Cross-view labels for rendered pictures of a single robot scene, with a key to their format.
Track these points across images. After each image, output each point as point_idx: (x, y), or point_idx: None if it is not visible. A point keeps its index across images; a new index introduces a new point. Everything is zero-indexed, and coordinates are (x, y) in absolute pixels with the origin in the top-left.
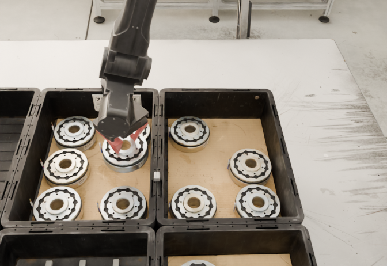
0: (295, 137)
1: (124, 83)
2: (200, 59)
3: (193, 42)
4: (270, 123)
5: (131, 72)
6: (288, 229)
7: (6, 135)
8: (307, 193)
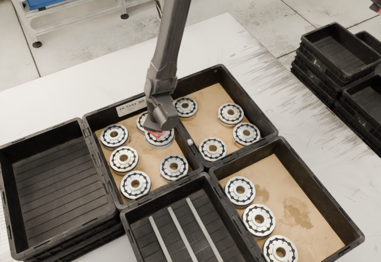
0: None
1: (164, 96)
2: (153, 54)
3: (142, 45)
4: (231, 84)
5: (168, 88)
6: (274, 140)
7: (67, 156)
8: None
